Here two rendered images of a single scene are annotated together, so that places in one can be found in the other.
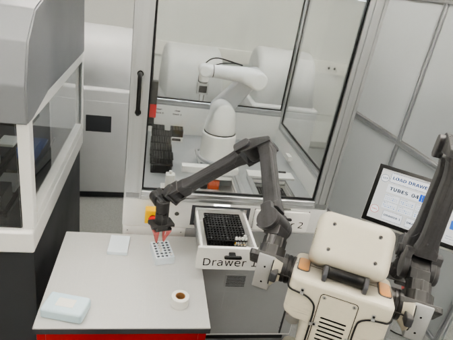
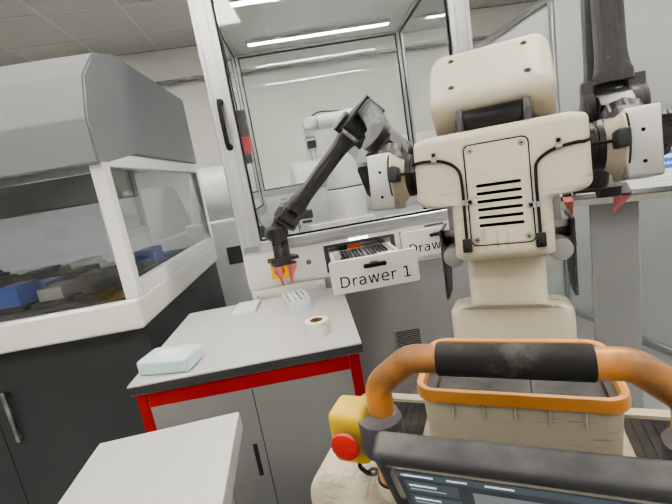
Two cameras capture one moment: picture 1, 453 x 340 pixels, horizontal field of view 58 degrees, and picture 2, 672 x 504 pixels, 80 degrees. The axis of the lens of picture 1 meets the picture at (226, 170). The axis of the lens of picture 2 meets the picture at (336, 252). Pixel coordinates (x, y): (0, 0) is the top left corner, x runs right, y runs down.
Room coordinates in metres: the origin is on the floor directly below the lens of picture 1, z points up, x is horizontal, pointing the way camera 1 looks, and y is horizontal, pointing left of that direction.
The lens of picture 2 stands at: (0.15, -0.19, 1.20)
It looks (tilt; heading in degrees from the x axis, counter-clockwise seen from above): 11 degrees down; 10
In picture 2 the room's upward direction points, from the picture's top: 10 degrees counter-clockwise
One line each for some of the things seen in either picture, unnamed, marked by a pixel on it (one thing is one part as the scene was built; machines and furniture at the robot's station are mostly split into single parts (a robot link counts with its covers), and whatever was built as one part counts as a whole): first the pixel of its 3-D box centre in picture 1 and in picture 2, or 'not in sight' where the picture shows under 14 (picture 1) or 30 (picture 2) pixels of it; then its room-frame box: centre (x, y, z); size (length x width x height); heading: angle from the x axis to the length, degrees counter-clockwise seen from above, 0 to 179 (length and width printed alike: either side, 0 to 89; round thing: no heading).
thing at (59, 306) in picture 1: (66, 307); (171, 359); (1.09, 0.49, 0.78); 0.15 x 0.10 x 0.04; 89
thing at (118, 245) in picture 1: (118, 245); (246, 308); (1.51, 0.43, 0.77); 0.13 x 0.09 x 0.02; 10
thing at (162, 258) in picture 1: (162, 252); (296, 300); (1.50, 0.22, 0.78); 0.12 x 0.08 x 0.04; 25
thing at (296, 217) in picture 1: (281, 220); (436, 240); (1.80, -0.32, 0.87); 0.29 x 0.02 x 0.11; 103
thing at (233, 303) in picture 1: (207, 239); (370, 319); (2.21, 0.05, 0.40); 1.03 x 0.95 x 0.80; 103
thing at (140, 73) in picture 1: (139, 94); (223, 124); (1.62, 0.41, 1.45); 0.05 x 0.03 x 0.19; 13
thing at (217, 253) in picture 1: (230, 258); (374, 271); (1.42, -0.08, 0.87); 0.29 x 0.02 x 0.11; 103
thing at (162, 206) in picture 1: (162, 205); (277, 235); (1.49, 0.24, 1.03); 0.07 x 0.06 x 0.07; 32
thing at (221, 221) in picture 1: (223, 231); (365, 260); (1.61, -0.04, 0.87); 0.22 x 0.18 x 0.06; 13
